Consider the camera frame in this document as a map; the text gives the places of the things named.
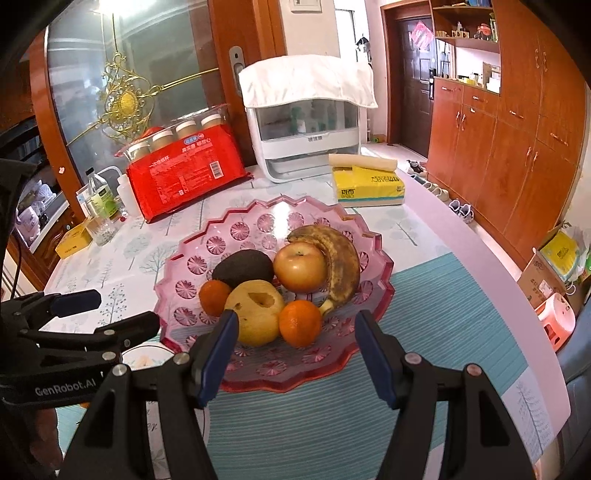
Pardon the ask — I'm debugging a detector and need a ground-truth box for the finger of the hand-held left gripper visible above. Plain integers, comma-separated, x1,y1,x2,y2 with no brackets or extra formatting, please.
27,311,161,359
22,289,103,324

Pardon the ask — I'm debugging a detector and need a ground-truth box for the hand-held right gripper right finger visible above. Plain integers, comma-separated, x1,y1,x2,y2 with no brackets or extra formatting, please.
354,309,530,480

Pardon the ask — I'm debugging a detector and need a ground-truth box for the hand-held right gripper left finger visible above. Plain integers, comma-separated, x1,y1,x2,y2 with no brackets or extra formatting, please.
58,309,241,480

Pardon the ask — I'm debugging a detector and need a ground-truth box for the yellow pear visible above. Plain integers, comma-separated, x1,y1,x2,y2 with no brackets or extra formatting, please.
224,280,286,347

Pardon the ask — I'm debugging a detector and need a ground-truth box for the orange tangerine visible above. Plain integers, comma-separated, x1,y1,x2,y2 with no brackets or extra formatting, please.
279,300,323,348
199,280,233,318

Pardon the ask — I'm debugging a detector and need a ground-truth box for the pink glass fruit bowl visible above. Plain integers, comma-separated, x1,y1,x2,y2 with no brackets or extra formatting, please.
154,195,396,394

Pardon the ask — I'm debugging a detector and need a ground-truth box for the overripe spotted banana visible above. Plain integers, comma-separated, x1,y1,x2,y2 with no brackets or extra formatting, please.
286,224,361,317

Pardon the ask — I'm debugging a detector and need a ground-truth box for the dark avocado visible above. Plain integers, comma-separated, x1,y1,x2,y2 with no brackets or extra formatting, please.
212,249,275,288

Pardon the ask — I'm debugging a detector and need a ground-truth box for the reddish brown apple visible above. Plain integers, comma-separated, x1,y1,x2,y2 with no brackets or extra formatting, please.
273,242,328,294

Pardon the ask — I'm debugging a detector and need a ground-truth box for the person's left hand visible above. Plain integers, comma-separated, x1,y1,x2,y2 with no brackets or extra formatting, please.
30,408,61,472

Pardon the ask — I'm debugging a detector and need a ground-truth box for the yellow flat box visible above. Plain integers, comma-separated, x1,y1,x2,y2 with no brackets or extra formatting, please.
55,220,93,260

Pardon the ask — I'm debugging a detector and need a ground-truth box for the teal striped table mat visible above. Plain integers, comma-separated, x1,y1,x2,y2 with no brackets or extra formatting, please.
55,251,528,480

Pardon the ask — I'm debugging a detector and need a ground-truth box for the wooden kitchen counter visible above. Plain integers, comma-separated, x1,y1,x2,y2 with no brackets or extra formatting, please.
9,115,84,289

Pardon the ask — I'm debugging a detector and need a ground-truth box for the clear drinking glass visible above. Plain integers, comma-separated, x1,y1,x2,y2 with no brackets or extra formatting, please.
86,216,119,247

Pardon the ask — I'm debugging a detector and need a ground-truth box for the glass bottle with green label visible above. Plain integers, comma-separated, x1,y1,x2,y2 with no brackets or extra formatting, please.
85,167,116,220

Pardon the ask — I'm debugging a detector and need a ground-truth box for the white squeeze bottle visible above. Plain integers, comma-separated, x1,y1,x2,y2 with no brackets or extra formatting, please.
99,167,140,217

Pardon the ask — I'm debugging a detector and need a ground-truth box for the red plastic package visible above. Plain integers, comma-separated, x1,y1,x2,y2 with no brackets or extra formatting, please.
126,124,253,225

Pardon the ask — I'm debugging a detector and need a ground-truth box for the yellow tissue pack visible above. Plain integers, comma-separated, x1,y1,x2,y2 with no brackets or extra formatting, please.
329,154,406,208

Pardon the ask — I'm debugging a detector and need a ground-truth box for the row of shoes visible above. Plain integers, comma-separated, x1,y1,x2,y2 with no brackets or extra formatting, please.
406,159,476,225

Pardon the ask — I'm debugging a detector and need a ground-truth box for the cardboard box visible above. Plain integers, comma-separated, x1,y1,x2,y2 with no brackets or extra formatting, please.
517,223,591,320

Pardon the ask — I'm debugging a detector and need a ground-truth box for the clear pack of beige jars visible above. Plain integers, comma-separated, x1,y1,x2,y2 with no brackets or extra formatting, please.
115,104,231,163

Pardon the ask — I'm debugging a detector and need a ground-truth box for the pink plastic stool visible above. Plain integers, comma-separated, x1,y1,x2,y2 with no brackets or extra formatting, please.
535,292,577,354

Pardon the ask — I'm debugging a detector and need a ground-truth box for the blue chair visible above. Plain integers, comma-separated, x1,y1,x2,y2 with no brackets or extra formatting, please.
553,304,591,480

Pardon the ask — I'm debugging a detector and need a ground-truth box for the gold door ornament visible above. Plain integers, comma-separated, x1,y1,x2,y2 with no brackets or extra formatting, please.
68,52,221,145

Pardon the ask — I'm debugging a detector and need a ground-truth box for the white countertop appliance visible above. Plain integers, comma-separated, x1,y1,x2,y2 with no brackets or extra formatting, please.
244,95,361,185

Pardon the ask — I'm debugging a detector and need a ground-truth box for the dark entrance door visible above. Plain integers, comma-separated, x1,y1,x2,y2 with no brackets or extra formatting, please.
382,0,437,158

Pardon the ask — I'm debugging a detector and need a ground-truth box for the frosted glass sliding door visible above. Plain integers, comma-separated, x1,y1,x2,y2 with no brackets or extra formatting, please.
30,0,288,195

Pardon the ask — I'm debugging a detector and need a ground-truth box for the white cloth cover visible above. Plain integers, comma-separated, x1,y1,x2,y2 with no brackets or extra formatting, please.
238,54,380,110

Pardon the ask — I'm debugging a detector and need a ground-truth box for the red door poster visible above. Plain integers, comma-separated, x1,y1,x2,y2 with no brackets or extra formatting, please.
412,20,433,48

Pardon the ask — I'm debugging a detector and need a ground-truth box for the wooden wall cabinet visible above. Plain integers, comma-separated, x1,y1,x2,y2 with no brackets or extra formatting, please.
427,0,588,271

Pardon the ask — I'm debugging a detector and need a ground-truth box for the silver door handle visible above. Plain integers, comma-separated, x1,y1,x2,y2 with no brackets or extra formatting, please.
229,45,245,98

